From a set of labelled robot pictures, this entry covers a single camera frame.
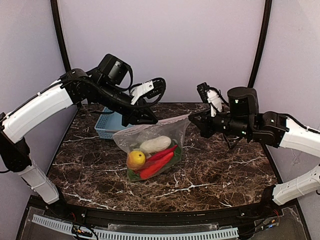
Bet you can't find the white napa cabbage toy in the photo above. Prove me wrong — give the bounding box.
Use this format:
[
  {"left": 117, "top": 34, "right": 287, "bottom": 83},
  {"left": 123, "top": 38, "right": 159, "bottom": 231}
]
[{"left": 139, "top": 135, "right": 172, "bottom": 154}]

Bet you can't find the clear zip top bag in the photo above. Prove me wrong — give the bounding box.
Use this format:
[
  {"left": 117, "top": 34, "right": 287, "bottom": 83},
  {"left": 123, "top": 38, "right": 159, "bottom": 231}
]
[{"left": 113, "top": 114, "right": 190, "bottom": 182}]

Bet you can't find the orange carrot toy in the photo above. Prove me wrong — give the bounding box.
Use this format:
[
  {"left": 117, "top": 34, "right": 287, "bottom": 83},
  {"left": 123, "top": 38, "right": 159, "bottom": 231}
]
[{"left": 139, "top": 152, "right": 174, "bottom": 180}]

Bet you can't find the green bok choy toy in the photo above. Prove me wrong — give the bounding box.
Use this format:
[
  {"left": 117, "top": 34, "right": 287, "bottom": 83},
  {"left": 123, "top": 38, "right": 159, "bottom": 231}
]
[{"left": 127, "top": 146, "right": 182, "bottom": 182}]

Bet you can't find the red chili pepper toy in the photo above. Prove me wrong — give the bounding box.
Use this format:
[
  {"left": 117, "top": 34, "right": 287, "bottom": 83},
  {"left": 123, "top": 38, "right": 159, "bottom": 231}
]
[{"left": 146, "top": 144, "right": 178, "bottom": 163}]

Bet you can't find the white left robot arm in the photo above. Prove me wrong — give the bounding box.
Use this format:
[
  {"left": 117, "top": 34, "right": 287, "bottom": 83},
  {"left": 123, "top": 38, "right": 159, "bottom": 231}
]
[{"left": 0, "top": 54, "right": 166, "bottom": 205}]

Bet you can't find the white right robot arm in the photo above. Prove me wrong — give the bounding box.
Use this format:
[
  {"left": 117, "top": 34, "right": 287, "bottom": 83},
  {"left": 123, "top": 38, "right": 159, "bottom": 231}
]
[{"left": 188, "top": 82, "right": 320, "bottom": 157}]

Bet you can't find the light blue plastic basket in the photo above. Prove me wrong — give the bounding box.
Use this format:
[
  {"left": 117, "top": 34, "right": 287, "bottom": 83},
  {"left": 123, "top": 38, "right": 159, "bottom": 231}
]
[{"left": 94, "top": 107, "right": 132, "bottom": 140}]

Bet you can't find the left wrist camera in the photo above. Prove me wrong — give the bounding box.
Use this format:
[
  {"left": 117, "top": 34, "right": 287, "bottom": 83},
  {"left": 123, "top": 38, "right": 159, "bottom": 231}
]
[{"left": 129, "top": 77, "right": 167, "bottom": 106}]

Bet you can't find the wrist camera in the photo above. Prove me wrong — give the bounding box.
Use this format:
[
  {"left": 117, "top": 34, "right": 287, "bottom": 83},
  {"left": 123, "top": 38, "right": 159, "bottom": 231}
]
[
  {"left": 196, "top": 82, "right": 223, "bottom": 117},
  {"left": 129, "top": 77, "right": 167, "bottom": 106}
]

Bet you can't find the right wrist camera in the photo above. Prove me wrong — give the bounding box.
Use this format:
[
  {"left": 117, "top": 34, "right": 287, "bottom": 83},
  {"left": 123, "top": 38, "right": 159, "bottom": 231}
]
[{"left": 196, "top": 82, "right": 223, "bottom": 117}]

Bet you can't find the black front table rail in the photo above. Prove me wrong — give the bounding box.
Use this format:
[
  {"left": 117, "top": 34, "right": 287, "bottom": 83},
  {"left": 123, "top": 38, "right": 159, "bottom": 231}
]
[{"left": 54, "top": 202, "right": 282, "bottom": 227}]

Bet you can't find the black left corner post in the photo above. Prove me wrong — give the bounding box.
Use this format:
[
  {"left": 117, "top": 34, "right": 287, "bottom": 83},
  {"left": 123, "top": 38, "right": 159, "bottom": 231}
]
[{"left": 50, "top": 0, "right": 71, "bottom": 72}]

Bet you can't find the black corner post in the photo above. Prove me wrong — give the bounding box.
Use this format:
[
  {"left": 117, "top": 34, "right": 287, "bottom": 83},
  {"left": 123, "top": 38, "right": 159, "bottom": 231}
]
[
  {"left": 247, "top": 0, "right": 273, "bottom": 88},
  {"left": 50, "top": 0, "right": 71, "bottom": 72}
]

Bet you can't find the white slotted cable duct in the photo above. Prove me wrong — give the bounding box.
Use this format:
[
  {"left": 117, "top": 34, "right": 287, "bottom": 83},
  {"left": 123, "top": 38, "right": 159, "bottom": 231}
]
[{"left": 32, "top": 215, "right": 240, "bottom": 240}]

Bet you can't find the black right corner post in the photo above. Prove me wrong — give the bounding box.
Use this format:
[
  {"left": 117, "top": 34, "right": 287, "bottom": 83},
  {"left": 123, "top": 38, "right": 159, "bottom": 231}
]
[{"left": 247, "top": 0, "right": 273, "bottom": 88}]

